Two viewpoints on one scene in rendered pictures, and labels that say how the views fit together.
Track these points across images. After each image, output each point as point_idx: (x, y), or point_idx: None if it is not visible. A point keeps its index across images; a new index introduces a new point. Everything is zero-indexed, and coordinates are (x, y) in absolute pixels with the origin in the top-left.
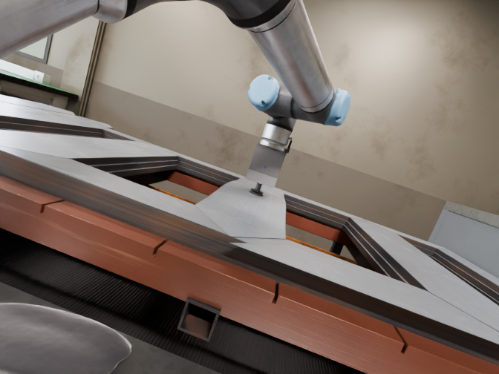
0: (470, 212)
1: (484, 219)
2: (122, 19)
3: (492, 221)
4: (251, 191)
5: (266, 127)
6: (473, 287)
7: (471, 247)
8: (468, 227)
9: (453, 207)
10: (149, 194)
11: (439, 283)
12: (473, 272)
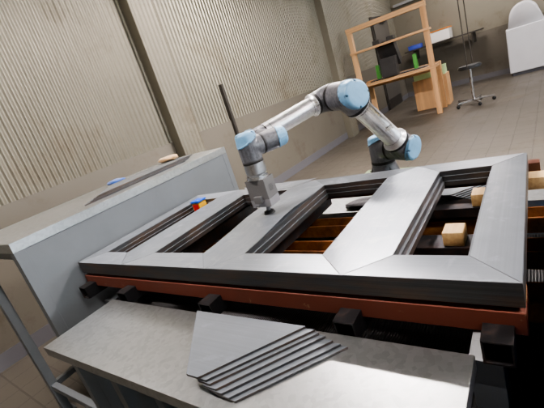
0: (53, 228)
1: (73, 222)
2: (349, 116)
3: (81, 218)
4: (274, 210)
5: (264, 162)
6: (155, 234)
7: (85, 244)
8: (65, 238)
9: (27, 241)
10: (343, 180)
11: (224, 201)
12: (144, 231)
